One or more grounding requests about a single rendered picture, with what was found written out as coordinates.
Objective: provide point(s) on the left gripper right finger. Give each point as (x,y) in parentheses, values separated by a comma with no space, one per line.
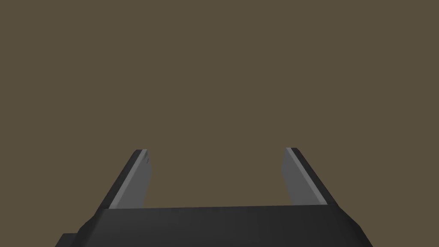
(303,185)

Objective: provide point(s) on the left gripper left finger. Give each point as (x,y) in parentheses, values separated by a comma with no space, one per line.
(132,187)

